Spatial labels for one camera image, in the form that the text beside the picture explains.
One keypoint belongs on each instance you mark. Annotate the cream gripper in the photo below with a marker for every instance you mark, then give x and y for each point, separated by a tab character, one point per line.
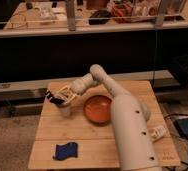
65	96

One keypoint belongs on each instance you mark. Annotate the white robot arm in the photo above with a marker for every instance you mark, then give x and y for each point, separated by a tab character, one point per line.
134	145

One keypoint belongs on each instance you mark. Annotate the orange bowl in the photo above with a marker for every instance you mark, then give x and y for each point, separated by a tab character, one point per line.
97	109

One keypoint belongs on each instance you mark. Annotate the wooden table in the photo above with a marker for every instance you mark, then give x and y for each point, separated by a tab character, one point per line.
96	145

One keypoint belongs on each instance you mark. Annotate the blue cloth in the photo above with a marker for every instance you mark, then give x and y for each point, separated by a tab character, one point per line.
62	152

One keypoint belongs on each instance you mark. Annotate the black object on bench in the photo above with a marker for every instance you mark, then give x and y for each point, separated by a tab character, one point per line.
99	17

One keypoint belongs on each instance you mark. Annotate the white label tag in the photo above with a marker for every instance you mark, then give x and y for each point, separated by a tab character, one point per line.
157	133

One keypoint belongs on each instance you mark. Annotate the red clutter on bench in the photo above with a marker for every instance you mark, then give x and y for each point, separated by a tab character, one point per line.
122	11

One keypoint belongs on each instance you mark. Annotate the black pedal box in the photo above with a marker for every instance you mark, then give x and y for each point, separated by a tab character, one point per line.
182	126

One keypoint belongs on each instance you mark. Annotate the grey metal post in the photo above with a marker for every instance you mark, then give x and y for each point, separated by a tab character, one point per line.
70	15

